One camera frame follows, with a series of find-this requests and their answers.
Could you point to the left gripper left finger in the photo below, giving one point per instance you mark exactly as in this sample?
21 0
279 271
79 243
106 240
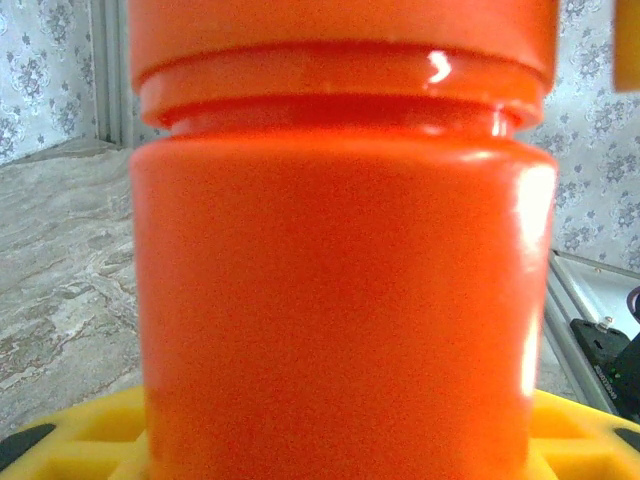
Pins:
90 450

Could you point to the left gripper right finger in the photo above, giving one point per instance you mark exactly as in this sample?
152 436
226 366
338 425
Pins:
580 445

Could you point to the orange bottle cap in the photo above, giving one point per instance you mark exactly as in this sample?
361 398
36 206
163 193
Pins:
340 20

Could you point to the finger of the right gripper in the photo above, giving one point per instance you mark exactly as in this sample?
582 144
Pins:
628 45

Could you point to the right aluminium corner post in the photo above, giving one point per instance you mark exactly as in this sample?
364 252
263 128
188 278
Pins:
110 70

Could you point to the orange pill bottle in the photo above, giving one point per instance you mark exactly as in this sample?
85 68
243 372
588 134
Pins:
340 300

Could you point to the right table side rail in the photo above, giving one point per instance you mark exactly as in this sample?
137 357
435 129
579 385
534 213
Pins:
580 290

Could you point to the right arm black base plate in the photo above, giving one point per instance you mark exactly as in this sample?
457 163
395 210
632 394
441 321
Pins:
600 360

